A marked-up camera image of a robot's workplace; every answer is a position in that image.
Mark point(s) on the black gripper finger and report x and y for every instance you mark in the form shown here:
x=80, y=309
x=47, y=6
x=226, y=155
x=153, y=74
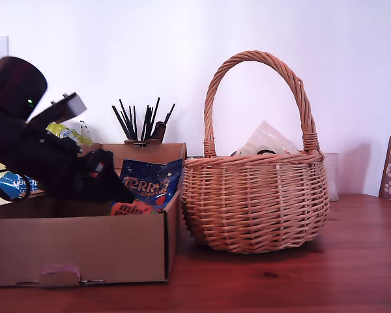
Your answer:
x=110, y=186

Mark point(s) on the blue Terry's orange eggs bag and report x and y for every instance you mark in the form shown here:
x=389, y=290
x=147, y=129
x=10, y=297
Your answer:
x=156, y=182

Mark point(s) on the white green Galaxy eggs bag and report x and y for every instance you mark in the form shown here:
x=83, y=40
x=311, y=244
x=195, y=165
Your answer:
x=267, y=137

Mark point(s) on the brown cardboard box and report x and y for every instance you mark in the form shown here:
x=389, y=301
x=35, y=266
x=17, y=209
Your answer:
x=84, y=247

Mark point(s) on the woven wicker basket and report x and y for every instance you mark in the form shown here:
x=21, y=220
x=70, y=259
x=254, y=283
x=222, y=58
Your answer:
x=257, y=208

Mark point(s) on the dark brown bottle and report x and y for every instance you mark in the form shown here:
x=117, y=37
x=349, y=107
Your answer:
x=159, y=132

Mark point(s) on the kitchen towel pack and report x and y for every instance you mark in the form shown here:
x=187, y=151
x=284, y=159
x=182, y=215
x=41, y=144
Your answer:
x=60, y=132

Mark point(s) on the wrist camera box with bracket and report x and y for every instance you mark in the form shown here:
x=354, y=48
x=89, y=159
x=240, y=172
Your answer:
x=65, y=106

